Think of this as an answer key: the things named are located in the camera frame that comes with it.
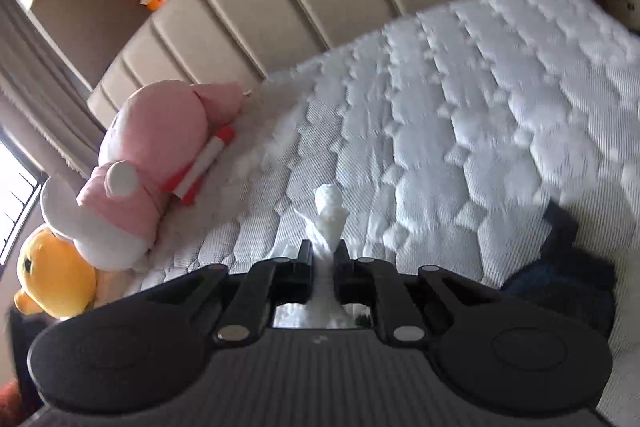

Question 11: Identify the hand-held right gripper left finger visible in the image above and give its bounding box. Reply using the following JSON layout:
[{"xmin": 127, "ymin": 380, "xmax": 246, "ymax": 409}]
[{"xmin": 150, "ymin": 239, "xmax": 314, "ymax": 349}]

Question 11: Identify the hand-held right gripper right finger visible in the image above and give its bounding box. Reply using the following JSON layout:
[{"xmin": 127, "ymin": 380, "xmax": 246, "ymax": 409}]
[{"xmin": 333, "ymin": 239, "xmax": 493, "ymax": 349}]

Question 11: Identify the white paper towel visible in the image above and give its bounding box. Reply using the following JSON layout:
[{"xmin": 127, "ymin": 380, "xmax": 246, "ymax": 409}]
[{"xmin": 299, "ymin": 184, "xmax": 357, "ymax": 329}]

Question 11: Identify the dark blue black garment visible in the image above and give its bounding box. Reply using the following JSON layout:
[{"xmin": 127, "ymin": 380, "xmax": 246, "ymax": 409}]
[{"xmin": 500, "ymin": 199, "xmax": 617, "ymax": 339}]

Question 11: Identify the red white plush crayon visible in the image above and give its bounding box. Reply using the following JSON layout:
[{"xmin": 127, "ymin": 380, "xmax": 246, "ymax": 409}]
[{"xmin": 162, "ymin": 124, "xmax": 236, "ymax": 208}]

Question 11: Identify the white plush toy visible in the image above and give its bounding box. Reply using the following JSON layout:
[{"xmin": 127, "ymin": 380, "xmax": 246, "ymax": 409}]
[{"xmin": 40, "ymin": 174, "xmax": 152, "ymax": 271}]

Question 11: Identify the pink plush toy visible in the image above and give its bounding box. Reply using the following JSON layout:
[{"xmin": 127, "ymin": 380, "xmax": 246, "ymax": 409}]
[{"xmin": 76, "ymin": 79, "xmax": 247, "ymax": 254}]

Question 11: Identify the white quilted mattress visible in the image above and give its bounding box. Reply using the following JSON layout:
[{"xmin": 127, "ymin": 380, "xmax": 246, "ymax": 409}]
[{"xmin": 112, "ymin": 0, "xmax": 640, "ymax": 427}]

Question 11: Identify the yellow plush bear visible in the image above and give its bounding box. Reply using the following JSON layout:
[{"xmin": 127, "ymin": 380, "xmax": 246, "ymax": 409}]
[{"xmin": 12, "ymin": 227, "xmax": 103, "ymax": 321}]

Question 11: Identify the window with bars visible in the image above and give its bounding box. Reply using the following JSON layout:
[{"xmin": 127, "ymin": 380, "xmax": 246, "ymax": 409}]
[{"xmin": 0, "ymin": 137, "xmax": 42, "ymax": 269}]

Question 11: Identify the red fabric item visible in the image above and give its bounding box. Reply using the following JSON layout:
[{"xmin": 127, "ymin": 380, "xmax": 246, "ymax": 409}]
[{"xmin": 0, "ymin": 381, "xmax": 32, "ymax": 427}]

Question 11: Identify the beige curtain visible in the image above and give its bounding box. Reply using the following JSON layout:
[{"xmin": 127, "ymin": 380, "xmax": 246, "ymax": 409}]
[{"xmin": 0, "ymin": 0, "xmax": 108, "ymax": 180}]

